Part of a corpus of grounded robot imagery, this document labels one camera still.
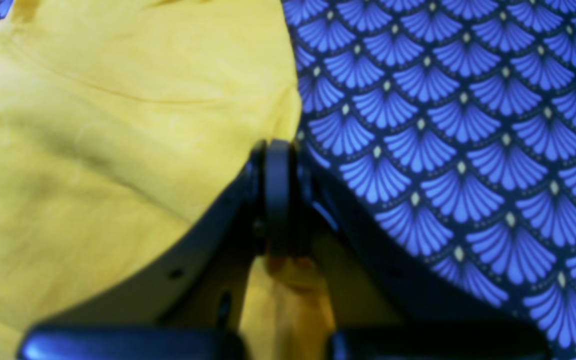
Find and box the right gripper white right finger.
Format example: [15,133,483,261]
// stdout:
[293,145,534,331]

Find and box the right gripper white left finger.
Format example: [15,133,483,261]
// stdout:
[45,140,294,329]

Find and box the yellow T-shirt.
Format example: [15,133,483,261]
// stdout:
[0,0,336,360]

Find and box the blue fan-patterned tablecloth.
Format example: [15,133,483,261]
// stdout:
[0,0,576,360]

